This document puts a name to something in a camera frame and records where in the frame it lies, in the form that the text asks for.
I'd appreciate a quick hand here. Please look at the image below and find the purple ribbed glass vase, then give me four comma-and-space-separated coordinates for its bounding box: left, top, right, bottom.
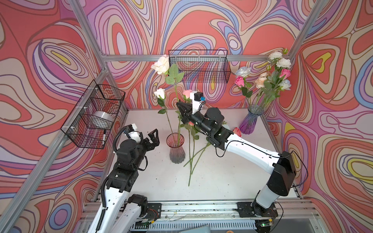
239, 104, 264, 135

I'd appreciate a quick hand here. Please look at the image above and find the peach rose spray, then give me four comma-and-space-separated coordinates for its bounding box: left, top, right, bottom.
255, 72, 269, 104

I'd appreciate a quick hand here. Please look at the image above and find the black wire basket back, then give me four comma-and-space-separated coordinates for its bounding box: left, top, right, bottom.
168, 49, 231, 83

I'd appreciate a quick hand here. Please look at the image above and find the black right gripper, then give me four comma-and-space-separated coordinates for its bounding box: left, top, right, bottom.
176, 102, 212, 136

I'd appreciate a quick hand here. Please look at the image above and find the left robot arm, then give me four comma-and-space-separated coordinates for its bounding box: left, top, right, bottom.
88, 124, 160, 233

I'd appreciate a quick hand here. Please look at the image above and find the silver tape roll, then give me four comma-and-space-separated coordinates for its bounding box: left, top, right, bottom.
93, 111, 114, 124

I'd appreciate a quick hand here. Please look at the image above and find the red glass vase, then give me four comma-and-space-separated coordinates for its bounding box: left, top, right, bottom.
166, 133, 186, 164

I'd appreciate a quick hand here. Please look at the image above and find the black wire basket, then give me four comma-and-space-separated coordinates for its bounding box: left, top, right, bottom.
168, 49, 231, 83
61, 80, 125, 149

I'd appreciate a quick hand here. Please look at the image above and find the cream rose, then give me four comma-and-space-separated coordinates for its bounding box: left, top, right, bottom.
151, 54, 186, 143

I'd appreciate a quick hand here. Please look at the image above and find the white rose spray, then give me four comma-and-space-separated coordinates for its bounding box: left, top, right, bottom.
268, 48, 291, 71

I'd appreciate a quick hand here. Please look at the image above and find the white blue rose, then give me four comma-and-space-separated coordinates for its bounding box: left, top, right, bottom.
279, 79, 291, 91
235, 67, 251, 78

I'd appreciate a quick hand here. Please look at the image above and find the small pink rosebud stem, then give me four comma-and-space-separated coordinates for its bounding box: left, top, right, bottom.
182, 89, 196, 187

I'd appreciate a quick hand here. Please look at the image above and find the metal base rail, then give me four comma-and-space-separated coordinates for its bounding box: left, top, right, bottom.
75, 199, 312, 233

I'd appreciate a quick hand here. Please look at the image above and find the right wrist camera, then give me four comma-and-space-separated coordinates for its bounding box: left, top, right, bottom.
189, 91, 206, 114

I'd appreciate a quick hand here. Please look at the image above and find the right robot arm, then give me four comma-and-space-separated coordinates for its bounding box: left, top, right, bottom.
176, 101, 297, 217

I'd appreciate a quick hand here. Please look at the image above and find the black wire basket left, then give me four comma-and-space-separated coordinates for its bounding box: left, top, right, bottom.
61, 80, 125, 149

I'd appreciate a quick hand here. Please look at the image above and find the white rosebud stem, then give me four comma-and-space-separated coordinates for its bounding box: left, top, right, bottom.
153, 88, 174, 134

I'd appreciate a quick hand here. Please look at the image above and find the pink rose stem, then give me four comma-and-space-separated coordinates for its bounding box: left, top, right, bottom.
235, 76, 253, 105

